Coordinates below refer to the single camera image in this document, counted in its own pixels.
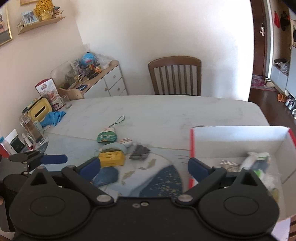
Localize orange slippers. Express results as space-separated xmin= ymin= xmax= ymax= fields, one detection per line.
xmin=277 ymin=93 xmax=286 ymax=102

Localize framed wall picture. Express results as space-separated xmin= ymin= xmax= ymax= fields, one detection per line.
xmin=0 ymin=5 xmax=13 ymax=46

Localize light green flat case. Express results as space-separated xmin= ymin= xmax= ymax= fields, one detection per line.
xmin=94 ymin=143 xmax=128 ymax=156

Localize dark brown door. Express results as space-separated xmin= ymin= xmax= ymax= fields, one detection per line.
xmin=250 ymin=0 xmax=271 ymax=77

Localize red white snack bag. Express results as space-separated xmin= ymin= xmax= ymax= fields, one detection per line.
xmin=35 ymin=78 xmax=64 ymax=111

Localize yellow tissue box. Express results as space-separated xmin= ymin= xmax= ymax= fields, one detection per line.
xmin=28 ymin=97 xmax=52 ymax=122

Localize white red cardboard box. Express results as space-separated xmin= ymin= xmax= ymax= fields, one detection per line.
xmin=188 ymin=126 xmax=296 ymax=223

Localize blue globe toy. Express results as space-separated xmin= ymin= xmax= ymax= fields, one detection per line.
xmin=80 ymin=52 xmax=96 ymax=67

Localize white drawer sideboard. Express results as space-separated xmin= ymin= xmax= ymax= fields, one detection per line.
xmin=58 ymin=60 xmax=128 ymax=100

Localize blue cloth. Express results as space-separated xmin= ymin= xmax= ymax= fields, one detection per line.
xmin=40 ymin=111 xmax=66 ymax=128

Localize glass cup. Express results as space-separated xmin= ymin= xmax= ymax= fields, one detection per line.
xmin=20 ymin=113 xmax=44 ymax=144

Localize white wall cabinet unit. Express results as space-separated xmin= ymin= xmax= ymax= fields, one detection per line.
xmin=269 ymin=9 xmax=296 ymax=121

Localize wooden wall shelf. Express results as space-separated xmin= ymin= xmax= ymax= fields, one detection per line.
xmin=16 ymin=16 xmax=65 ymax=35

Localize yellow small box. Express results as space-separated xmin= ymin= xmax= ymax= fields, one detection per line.
xmin=98 ymin=151 xmax=125 ymax=167

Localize dark grey mesh pouch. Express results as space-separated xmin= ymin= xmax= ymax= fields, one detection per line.
xmin=129 ymin=145 xmax=150 ymax=161

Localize white plastic tissue bag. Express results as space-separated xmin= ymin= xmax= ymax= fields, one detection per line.
xmin=239 ymin=152 xmax=271 ymax=181

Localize patterned doormat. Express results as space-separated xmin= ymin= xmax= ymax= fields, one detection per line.
xmin=251 ymin=75 xmax=275 ymax=91

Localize green zongzi plush pouch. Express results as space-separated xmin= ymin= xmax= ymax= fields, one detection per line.
xmin=96 ymin=115 xmax=125 ymax=143

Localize brown wooden chair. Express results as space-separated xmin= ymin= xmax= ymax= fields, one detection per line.
xmin=147 ymin=56 xmax=202 ymax=96

